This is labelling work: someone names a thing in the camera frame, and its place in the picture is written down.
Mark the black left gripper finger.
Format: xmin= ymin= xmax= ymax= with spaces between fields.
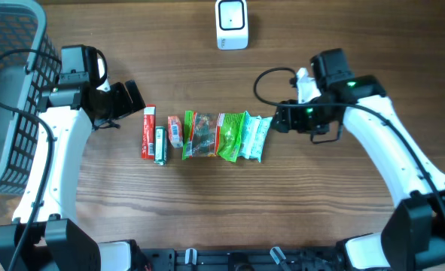
xmin=111 ymin=82 xmax=133 ymax=119
xmin=125 ymin=80 xmax=146 ymax=112

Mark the dark green gum pack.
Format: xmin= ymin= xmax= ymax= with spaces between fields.
xmin=154 ymin=126 xmax=168 ymax=166

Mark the red white small box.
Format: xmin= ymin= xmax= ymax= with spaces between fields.
xmin=168 ymin=116 xmax=184 ymax=148

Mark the red candy bar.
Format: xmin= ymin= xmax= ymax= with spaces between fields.
xmin=141 ymin=104 xmax=156 ymax=160

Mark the light blue tissue pack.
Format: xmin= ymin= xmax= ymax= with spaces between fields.
xmin=238 ymin=111 xmax=273 ymax=163

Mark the green snack bag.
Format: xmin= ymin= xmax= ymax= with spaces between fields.
xmin=182 ymin=111 xmax=245 ymax=163

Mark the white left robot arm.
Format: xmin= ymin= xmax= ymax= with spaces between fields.
xmin=0 ymin=81 xmax=151 ymax=270

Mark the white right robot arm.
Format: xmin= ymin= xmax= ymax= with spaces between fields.
xmin=272 ymin=49 xmax=445 ymax=270

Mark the white barcode scanner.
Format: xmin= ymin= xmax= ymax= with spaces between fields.
xmin=215 ymin=0 xmax=249 ymax=50

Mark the dark grey plastic basket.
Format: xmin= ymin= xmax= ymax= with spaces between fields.
xmin=0 ymin=0 xmax=61 ymax=195

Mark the black right camera cable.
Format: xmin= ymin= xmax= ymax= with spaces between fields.
xmin=252 ymin=66 xmax=445 ymax=271

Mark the black camera cable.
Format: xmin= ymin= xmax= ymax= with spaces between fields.
xmin=252 ymin=66 xmax=445 ymax=271
xmin=0 ymin=47 xmax=63 ymax=271

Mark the black left camera cable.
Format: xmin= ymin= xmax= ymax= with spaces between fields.
xmin=0 ymin=47 xmax=63 ymax=271

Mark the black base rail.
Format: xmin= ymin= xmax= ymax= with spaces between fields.
xmin=135 ymin=247 xmax=344 ymax=271

